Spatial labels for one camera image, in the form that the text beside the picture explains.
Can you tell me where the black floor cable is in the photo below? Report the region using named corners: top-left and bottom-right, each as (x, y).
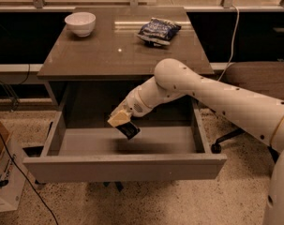
top-left (0, 122), bottom-right (60, 225)

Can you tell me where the white cardboard box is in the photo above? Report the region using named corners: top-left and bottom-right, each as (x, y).
top-left (0, 136), bottom-right (27, 212)

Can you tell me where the blue chip bag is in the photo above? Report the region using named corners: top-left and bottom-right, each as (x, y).
top-left (137, 18), bottom-right (182, 46)

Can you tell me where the black rxbar chocolate bar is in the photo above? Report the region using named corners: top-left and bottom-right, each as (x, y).
top-left (116, 122), bottom-right (141, 140)

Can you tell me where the open grey top drawer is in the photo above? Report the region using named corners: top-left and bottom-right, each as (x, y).
top-left (22, 83), bottom-right (228, 184)

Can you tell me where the white ceramic bowl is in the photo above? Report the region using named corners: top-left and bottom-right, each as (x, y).
top-left (65, 12), bottom-right (96, 38)

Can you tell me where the white hanging cable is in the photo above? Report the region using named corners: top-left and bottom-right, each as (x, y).
top-left (217, 4), bottom-right (240, 83)

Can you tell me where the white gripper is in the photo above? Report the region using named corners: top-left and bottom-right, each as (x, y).
top-left (108, 89), bottom-right (152, 128)

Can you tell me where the grey office chair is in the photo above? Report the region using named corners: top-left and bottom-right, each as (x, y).
top-left (210, 61), bottom-right (284, 164)

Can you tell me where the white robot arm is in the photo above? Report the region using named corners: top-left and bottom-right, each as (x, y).
top-left (108, 58), bottom-right (284, 225)

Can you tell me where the grey drawer cabinet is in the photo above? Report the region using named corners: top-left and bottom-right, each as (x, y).
top-left (37, 6), bottom-right (214, 102)

